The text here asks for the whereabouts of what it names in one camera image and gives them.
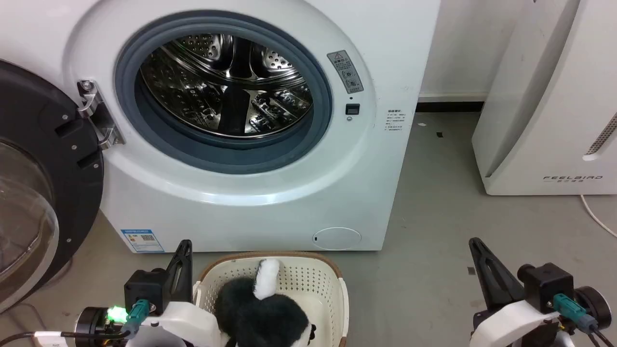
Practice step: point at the white air purifier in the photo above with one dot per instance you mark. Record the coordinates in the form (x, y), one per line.
(544, 120)

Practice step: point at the white laundry basket brown rim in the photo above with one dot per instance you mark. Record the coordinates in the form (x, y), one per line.
(308, 289)

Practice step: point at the metal door hinge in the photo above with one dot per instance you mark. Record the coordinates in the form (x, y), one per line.
(99, 113)

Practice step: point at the stainless steel washing machine drum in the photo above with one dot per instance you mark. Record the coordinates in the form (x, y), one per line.
(193, 91)

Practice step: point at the black and white plush toy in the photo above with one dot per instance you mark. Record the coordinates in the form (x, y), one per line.
(260, 318)

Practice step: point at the black washing machine door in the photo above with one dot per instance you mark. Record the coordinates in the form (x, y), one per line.
(72, 193)

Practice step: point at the blue energy label sticker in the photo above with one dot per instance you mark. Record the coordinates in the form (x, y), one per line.
(142, 240)

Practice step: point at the white front-load washing machine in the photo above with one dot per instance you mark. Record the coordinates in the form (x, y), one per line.
(289, 207)

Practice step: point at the grey rubber door gasket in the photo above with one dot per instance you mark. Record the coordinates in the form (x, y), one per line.
(320, 111)

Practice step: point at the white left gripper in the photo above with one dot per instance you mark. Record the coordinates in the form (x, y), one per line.
(188, 323)

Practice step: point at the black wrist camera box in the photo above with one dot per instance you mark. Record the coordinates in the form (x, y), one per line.
(547, 286)
(144, 289)

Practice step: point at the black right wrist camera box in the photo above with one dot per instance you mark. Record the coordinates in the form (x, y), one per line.
(547, 286)

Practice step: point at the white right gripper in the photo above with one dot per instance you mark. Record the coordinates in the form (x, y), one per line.
(516, 323)

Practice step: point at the grey warning sticker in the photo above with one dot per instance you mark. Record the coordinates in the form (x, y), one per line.
(346, 72)

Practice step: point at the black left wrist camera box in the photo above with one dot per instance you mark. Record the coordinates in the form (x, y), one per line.
(144, 289)

